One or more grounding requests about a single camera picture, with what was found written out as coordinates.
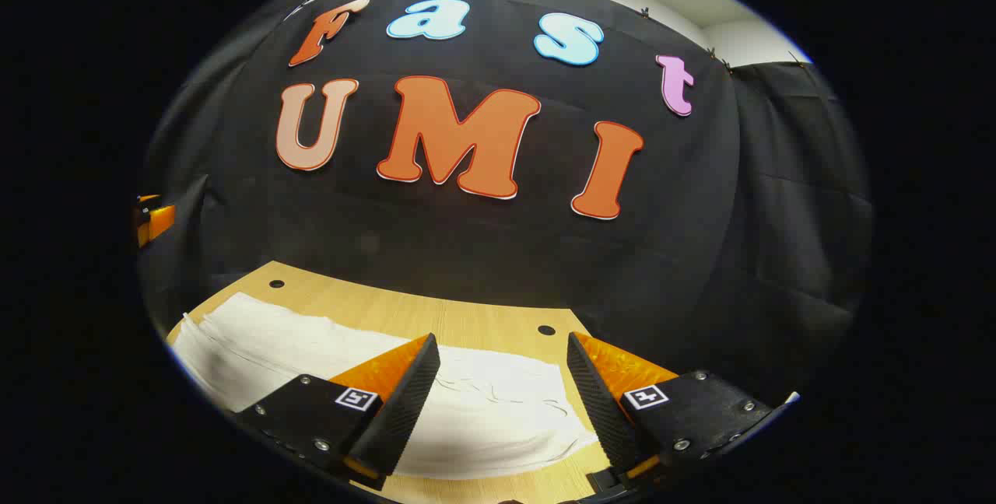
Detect white jeans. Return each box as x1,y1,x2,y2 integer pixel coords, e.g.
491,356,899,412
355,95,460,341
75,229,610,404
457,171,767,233
170,292,600,481

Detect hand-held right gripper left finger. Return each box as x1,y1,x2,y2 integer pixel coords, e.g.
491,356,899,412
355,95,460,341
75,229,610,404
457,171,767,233
233,333,441,489

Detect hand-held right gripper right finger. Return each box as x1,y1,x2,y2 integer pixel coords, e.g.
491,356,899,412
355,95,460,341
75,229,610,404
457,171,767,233
566,331,802,489

